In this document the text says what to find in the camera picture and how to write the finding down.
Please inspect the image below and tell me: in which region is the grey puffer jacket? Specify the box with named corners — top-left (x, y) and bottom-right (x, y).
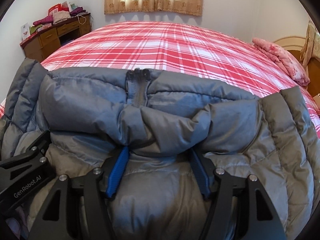
top-left (1, 59), bottom-right (319, 239)

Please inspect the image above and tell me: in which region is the clothes pile on desk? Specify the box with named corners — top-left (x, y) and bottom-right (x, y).
top-left (29, 7), bottom-right (87, 34)

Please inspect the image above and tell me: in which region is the brown wooden desk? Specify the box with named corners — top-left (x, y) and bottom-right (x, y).
top-left (20, 12), bottom-right (92, 62)

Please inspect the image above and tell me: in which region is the white card on desk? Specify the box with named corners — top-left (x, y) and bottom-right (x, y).
top-left (21, 23), bottom-right (30, 41)

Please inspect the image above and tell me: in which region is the red box on desk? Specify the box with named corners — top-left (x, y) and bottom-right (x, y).
top-left (48, 3), bottom-right (69, 15)

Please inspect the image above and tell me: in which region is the pink floral folded blanket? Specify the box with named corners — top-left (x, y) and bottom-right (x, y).
top-left (252, 37), bottom-right (310, 87)

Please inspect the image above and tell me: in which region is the red plaid bed sheet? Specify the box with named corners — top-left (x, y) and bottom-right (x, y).
top-left (0, 21), bottom-right (320, 139)

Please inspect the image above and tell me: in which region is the beige side window curtain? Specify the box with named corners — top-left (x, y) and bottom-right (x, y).
top-left (300, 20), bottom-right (320, 69)

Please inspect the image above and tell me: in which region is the cream wooden headboard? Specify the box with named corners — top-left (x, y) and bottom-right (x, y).
top-left (274, 36), bottom-right (319, 97)

